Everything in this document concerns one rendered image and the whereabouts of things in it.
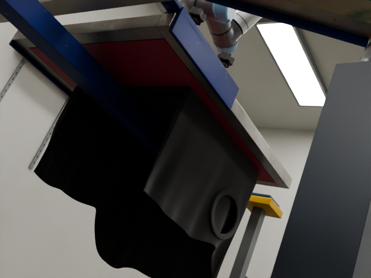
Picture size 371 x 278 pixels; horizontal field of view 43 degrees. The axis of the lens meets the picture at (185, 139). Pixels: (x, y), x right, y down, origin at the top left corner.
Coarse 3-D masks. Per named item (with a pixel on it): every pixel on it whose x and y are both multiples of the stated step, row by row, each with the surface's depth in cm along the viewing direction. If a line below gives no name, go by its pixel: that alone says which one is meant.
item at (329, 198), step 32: (352, 64) 125; (352, 96) 119; (320, 128) 120; (352, 128) 114; (320, 160) 115; (352, 160) 110; (320, 192) 110; (352, 192) 105; (288, 224) 110; (320, 224) 105; (352, 224) 101; (288, 256) 106; (320, 256) 101; (352, 256) 97
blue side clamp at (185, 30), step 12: (168, 12) 102; (180, 12) 100; (180, 24) 100; (192, 24) 104; (180, 36) 101; (192, 36) 104; (192, 48) 104; (204, 48) 108; (192, 60) 105; (204, 60) 108; (216, 60) 112; (204, 72) 109; (216, 72) 113; (228, 72) 117; (216, 84) 113; (228, 84) 117; (228, 96) 118; (228, 108) 119
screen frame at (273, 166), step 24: (72, 24) 121; (96, 24) 114; (120, 24) 109; (144, 24) 104; (168, 24) 99; (24, 48) 136; (192, 72) 112; (216, 96) 118; (240, 120) 126; (264, 144) 138; (264, 168) 147
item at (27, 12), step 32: (0, 0) 97; (32, 0) 102; (32, 32) 105; (64, 32) 109; (64, 64) 113; (96, 64) 118; (96, 96) 123; (128, 96) 128; (128, 128) 134; (160, 128) 140
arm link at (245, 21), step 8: (240, 16) 150; (248, 16) 151; (256, 16) 152; (232, 24) 150; (240, 24) 150; (248, 24) 152; (232, 32) 149; (240, 32) 151; (216, 40) 150; (224, 40) 149; (232, 40) 151; (216, 48) 155; (224, 48) 152; (232, 48) 153
